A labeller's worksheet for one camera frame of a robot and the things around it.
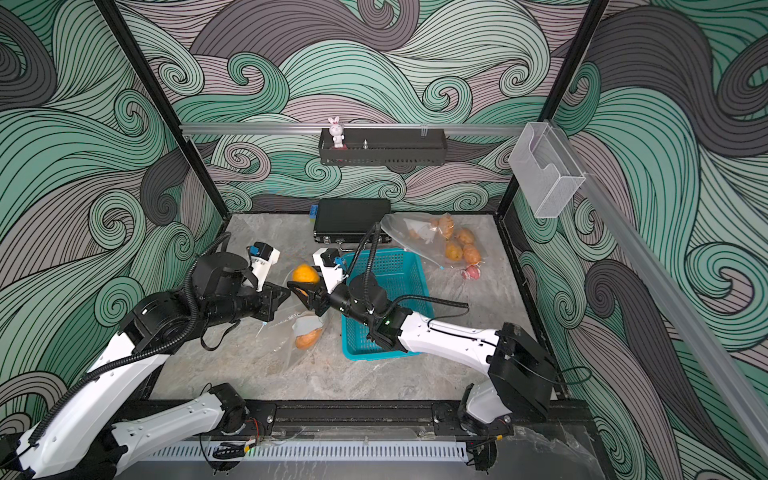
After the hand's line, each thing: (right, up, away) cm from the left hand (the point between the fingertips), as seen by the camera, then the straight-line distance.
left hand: (289, 289), depth 64 cm
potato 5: (+4, +4, 0) cm, 5 cm away
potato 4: (+46, +6, +37) cm, 60 cm away
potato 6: (0, -17, +15) cm, 23 cm away
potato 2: (+52, +12, +43) cm, 68 cm away
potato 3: (+52, +6, +37) cm, 64 cm away
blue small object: (-7, +22, +54) cm, 58 cm away
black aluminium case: (+8, +19, +58) cm, 62 cm away
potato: (+44, +15, +40) cm, 62 cm away
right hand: (+1, +2, +2) cm, 3 cm away
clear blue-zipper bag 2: (-2, -15, +11) cm, 18 cm away
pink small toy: (+52, -1, +36) cm, 63 cm away
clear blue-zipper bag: (+45, +10, +43) cm, 64 cm away
